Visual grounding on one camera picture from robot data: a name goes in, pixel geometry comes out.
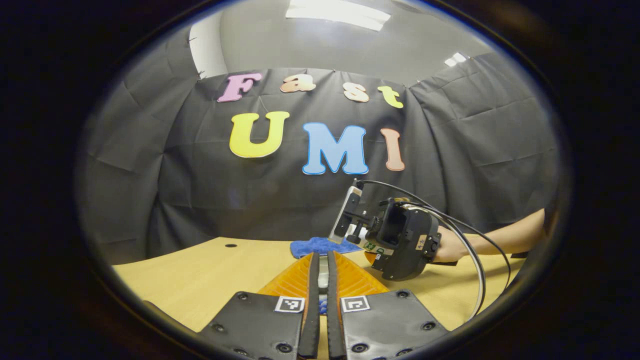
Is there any white teacup lid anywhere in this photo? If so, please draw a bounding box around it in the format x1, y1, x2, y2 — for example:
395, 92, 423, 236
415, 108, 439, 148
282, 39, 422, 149
318, 270, 330, 316

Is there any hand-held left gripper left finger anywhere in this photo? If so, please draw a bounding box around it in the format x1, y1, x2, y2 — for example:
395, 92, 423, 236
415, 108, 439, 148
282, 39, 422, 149
197, 251, 321, 360

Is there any white water bottle green label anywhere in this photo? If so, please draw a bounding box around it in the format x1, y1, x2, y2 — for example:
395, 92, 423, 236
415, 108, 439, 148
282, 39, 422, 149
347, 224, 396, 257

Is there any black backdrop cloth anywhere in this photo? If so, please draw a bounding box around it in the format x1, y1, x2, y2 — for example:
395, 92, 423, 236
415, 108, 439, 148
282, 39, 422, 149
80, 27, 561, 261

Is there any blue towel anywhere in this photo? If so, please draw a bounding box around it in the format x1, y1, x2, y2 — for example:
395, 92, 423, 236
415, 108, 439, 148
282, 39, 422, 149
290, 236, 363, 260

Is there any black cable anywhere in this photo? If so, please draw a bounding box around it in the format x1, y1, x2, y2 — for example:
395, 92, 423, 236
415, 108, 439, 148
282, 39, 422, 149
355, 179, 512, 291

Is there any large ceiling light panel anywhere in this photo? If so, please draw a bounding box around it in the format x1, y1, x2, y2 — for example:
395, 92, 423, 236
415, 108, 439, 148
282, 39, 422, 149
285, 0, 392, 32

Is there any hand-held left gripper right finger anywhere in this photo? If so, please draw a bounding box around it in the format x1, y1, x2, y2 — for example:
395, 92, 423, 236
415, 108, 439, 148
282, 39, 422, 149
326, 251, 451, 360

